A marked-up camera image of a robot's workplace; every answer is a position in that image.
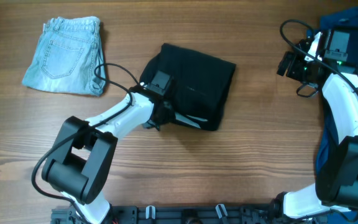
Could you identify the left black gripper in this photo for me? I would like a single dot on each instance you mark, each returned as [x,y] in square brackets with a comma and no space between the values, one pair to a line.
[169,115]

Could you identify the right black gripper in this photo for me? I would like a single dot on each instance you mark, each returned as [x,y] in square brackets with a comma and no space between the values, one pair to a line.
[296,60]

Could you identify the black shorts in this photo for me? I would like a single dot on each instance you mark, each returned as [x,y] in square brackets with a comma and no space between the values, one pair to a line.
[200,85]

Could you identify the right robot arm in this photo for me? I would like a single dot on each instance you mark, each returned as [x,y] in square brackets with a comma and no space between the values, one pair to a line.
[324,62]

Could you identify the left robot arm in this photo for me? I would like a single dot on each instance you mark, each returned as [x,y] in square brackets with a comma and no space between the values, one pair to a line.
[79,161]

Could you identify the folded light blue jeans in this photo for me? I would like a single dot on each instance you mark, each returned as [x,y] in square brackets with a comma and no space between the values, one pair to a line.
[67,58]

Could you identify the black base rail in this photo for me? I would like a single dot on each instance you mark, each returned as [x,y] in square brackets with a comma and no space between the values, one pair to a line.
[249,214]

